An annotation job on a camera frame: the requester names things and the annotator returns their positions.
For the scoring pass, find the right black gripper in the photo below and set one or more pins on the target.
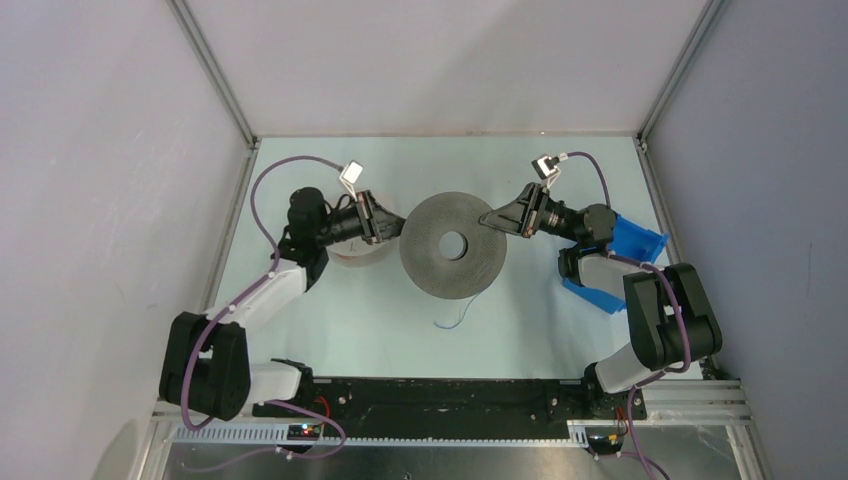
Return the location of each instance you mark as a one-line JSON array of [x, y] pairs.
[[524, 214]]

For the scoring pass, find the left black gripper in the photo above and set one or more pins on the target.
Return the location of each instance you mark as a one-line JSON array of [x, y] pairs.
[[376, 223]]

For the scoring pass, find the white cable spool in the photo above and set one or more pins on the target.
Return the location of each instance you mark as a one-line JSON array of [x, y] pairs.
[[354, 252]]

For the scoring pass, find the black cable spool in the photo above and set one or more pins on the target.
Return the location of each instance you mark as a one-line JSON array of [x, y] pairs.
[[446, 251]]

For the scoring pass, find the blue plastic bin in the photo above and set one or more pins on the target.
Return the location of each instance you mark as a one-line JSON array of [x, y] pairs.
[[636, 245]]

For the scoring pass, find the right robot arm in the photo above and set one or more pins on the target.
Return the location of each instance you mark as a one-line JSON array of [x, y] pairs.
[[671, 322]]

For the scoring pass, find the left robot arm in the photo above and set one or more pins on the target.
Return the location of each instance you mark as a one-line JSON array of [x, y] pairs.
[[207, 367]]

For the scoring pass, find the left controller board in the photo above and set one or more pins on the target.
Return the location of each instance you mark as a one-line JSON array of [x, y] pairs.
[[304, 432]]

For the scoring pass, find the controller board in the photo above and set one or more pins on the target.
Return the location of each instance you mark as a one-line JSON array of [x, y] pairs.
[[605, 445], [304, 432]]

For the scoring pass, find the right controller board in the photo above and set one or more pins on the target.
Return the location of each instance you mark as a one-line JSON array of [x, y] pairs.
[[605, 445]]

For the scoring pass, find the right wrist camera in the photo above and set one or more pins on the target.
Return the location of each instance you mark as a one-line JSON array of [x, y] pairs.
[[547, 168]]

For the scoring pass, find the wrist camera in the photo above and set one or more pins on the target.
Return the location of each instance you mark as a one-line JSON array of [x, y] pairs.
[[350, 173], [547, 168]]

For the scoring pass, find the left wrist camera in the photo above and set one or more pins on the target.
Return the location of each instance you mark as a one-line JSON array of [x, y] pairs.
[[350, 173]]

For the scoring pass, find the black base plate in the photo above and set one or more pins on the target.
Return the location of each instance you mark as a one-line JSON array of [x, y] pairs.
[[458, 409]]

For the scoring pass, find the white slotted cable duct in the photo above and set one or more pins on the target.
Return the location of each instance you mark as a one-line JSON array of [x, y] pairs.
[[275, 435]]

